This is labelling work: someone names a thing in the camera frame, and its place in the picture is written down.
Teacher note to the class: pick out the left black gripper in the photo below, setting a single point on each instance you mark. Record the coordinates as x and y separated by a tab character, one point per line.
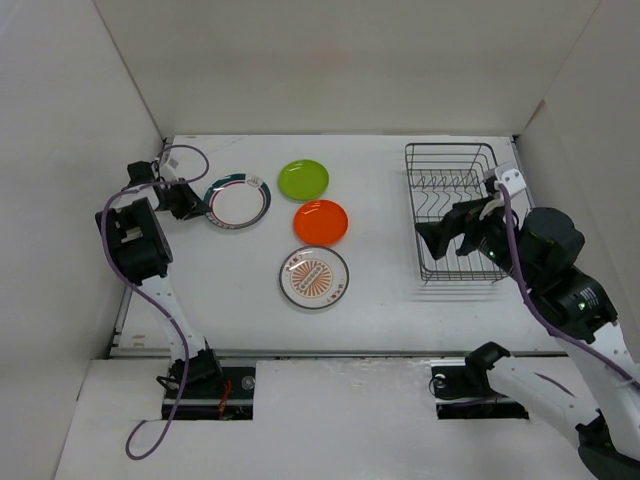
190	202

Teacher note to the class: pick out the green rimmed white plate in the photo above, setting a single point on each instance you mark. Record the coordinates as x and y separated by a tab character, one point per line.
237	201

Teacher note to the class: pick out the black wire dish rack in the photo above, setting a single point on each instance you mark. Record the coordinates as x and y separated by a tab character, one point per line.
441	174

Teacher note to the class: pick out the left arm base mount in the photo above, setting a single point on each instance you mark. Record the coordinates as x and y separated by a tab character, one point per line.
232	399

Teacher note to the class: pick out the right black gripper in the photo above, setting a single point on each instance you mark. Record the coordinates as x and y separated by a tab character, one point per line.
464	217

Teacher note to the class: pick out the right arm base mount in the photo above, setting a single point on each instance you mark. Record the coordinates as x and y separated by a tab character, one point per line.
458	396

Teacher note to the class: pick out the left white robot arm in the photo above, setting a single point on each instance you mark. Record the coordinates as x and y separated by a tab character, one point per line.
139	253

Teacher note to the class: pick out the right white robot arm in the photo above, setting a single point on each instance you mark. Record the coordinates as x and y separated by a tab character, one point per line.
538	253

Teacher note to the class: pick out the orange sunburst patterned plate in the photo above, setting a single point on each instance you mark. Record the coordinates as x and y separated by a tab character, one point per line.
314	277

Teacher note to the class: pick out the lime green plate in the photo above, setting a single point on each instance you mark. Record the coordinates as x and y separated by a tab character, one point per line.
303	180

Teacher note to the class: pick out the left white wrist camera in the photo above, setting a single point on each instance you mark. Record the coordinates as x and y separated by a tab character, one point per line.
166	168

